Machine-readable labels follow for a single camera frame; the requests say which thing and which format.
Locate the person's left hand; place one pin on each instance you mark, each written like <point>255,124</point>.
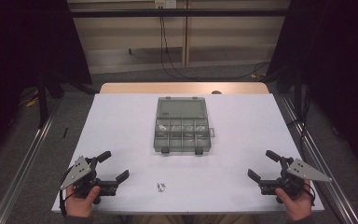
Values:
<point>80,205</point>

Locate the small black stick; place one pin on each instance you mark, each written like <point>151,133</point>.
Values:
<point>65,132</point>

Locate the aluminium floor rail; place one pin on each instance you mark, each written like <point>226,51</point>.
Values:
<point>28,155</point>
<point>317,161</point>

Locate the wooden upright post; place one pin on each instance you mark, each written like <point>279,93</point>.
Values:
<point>185,40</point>

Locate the clear plastic compartment box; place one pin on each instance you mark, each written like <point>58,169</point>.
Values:
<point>181,109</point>

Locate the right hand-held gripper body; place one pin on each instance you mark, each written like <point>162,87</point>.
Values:
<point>301,170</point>

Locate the white table cover sheet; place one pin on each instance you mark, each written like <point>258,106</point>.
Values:
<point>130,124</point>

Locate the person's right hand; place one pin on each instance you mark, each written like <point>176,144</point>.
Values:
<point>299,206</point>

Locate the white wall socket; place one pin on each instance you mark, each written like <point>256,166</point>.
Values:
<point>165,3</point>

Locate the black horizontal bar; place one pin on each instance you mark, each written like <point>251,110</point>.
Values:
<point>180,12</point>

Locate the black metal stand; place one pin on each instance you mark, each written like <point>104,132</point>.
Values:
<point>42,102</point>

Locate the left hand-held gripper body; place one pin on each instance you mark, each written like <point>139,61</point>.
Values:
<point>81,170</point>

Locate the black curtain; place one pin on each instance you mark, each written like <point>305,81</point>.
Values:
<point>24,40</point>
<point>338,62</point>

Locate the small silver screw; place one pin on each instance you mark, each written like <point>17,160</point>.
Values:
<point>159,186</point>
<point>163,187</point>

